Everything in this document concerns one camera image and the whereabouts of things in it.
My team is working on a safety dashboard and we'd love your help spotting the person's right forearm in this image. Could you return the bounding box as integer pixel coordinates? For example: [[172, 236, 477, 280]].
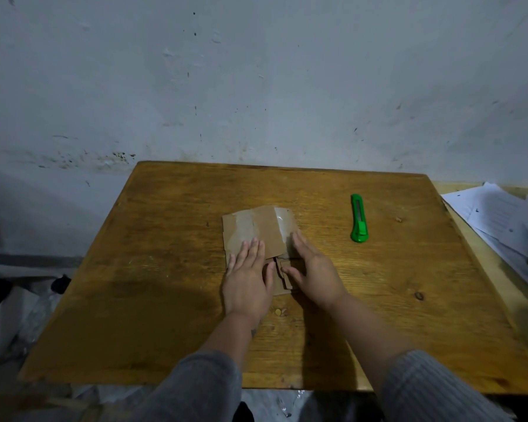
[[329, 294, 513, 422]]

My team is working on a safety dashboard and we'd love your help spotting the person's left hand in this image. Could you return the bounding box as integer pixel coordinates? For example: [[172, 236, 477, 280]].
[[221, 238, 276, 324]]

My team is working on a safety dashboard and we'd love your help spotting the green utility knife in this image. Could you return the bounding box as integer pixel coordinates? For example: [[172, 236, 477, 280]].
[[350, 193, 370, 243]]

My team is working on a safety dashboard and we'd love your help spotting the person's left forearm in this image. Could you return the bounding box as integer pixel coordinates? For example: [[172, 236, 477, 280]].
[[132, 312, 259, 422]]

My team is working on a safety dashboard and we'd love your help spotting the brown cardboard box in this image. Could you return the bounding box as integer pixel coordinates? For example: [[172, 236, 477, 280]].
[[222, 205, 305, 297]]

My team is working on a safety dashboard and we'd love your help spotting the clear plastic wrap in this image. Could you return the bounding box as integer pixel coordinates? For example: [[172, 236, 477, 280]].
[[276, 389, 306, 419]]

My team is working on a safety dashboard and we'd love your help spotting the white plastic bag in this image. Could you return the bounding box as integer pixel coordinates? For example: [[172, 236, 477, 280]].
[[0, 267, 72, 370]]

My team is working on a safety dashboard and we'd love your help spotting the person's right hand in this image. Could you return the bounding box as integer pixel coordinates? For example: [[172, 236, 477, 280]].
[[281, 230, 349, 311]]

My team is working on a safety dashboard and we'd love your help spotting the pile of white paper sheets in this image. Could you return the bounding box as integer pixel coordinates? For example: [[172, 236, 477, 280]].
[[441, 182, 528, 300]]

